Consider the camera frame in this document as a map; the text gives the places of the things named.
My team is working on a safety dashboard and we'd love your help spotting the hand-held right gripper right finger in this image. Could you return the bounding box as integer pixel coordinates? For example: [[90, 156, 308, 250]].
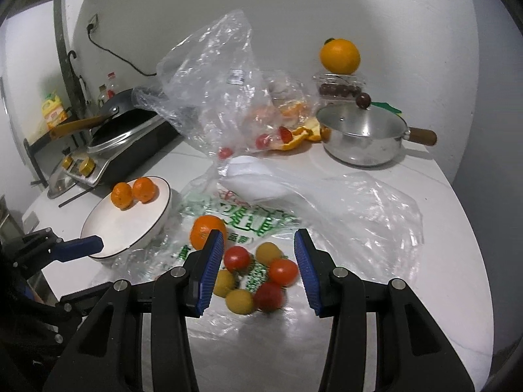
[[293, 229, 477, 392]]

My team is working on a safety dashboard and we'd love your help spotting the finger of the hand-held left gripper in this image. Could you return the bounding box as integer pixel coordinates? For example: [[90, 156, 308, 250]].
[[12, 229, 105, 269], [55, 284, 113, 315]]

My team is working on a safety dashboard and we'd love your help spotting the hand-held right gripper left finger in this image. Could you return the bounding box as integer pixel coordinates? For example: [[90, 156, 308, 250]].
[[43, 229, 227, 392]]

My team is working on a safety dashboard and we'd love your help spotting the yellow cherry tomato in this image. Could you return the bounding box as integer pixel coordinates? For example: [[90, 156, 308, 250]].
[[226, 289, 256, 315], [255, 242, 282, 266], [212, 269, 237, 298]]

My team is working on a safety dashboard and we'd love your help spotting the white round plate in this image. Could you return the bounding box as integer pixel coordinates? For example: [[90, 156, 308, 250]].
[[80, 176, 173, 261]]

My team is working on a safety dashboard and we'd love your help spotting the green printed plastic bag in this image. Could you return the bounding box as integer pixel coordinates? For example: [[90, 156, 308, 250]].
[[92, 156, 423, 327]]

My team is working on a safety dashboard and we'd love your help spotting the black stick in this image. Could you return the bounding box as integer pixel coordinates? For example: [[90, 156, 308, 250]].
[[58, 188, 99, 208]]

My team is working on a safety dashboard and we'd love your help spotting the small orange mandarin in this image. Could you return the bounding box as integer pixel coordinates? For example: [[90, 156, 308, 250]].
[[111, 182, 134, 210], [133, 177, 159, 204]]

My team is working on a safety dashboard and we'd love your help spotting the black metal rack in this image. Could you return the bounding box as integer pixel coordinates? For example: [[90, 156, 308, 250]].
[[22, 122, 78, 188]]

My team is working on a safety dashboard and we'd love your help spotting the silver induction cooker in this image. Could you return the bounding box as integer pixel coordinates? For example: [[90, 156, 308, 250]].
[[61, 108, 180, 186]]

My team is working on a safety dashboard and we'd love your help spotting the orange peel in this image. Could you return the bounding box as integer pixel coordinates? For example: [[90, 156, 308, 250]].
[[270, 116, 331, 152]]

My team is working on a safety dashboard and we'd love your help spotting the yellow oil bottle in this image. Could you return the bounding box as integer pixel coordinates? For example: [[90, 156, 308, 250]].
[[41, 92, 70, 131]]

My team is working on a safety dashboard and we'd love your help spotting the steel saucepan lid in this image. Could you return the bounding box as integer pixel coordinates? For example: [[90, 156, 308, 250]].
[[316, 93, 408, 138]]

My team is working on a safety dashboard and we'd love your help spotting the bagged orange fruit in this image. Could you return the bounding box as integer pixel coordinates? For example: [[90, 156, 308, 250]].
[[280, 100, 309, 119]]

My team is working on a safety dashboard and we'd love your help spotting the black umbrella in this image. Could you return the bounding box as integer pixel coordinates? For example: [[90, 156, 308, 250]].
[[65, 50, 88, 123]]

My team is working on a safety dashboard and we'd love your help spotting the red capped bottle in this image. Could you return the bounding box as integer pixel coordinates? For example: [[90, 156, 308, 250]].
[[105, 72, 121, 99]]

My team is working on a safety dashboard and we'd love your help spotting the clear crumpled plastic bag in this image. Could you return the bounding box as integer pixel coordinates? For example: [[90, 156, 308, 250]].
[[133, 8, 328, 180]]

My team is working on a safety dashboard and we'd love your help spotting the green cloth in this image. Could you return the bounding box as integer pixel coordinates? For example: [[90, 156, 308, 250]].
[[370, 101, 403, 115]]

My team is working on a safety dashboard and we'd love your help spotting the clear box of dark fruit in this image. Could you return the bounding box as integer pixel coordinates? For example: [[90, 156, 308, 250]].
[[314, 71, 365, 101]]

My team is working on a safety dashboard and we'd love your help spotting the large orange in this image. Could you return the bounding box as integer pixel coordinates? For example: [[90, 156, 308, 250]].
[[319, 38, 361, 75]]

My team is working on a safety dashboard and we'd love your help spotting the steel saucepan with wooden handle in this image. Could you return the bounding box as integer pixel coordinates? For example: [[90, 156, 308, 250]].
[[321, 118, 438, 168]]

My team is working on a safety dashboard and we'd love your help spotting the black wok with wooden handle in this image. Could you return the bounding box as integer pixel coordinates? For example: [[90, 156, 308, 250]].
[[49, 89, 161, 140]]

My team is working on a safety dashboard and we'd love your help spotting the black power cable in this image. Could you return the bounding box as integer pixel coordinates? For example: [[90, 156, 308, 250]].
[[87, 24, 159, 78]]

